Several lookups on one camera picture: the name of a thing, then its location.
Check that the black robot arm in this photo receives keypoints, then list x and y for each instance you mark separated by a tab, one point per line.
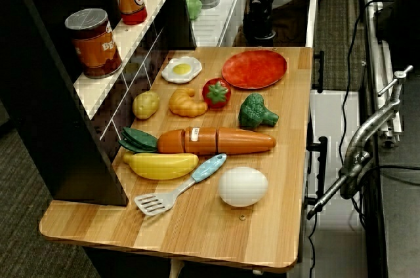
260	2

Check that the red round plate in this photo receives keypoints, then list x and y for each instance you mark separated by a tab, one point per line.
254	69

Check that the toy croissant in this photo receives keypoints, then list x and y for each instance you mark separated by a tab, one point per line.
187	104

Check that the red toy strawberry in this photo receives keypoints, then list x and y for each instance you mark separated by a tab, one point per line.
216	92

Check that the orange sliced toy carrot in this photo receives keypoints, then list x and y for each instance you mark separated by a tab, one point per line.
236	142

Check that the green toy broccoli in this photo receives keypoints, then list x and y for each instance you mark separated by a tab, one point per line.
254	111

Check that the yellow toy potato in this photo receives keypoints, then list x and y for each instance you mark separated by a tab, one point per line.
146	105

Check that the yellow toy banana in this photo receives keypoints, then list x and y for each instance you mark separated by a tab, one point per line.
160	166

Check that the white toy egg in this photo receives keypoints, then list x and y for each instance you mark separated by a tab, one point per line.
243	187

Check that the white toy sink counter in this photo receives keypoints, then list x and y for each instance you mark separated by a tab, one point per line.
213	25

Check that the green toy lettuce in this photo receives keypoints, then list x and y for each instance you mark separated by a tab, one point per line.
193	6

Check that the white cabinet door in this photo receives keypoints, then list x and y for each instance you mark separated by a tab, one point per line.
328	117

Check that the brown labelled soup can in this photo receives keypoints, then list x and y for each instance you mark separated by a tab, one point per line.
95	48

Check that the metal C-clamp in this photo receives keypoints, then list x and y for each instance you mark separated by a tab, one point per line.
359	142

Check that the black shelf unit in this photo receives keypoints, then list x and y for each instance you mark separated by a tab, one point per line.
49	111

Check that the aluminium frame rail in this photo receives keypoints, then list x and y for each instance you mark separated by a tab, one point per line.
377	45

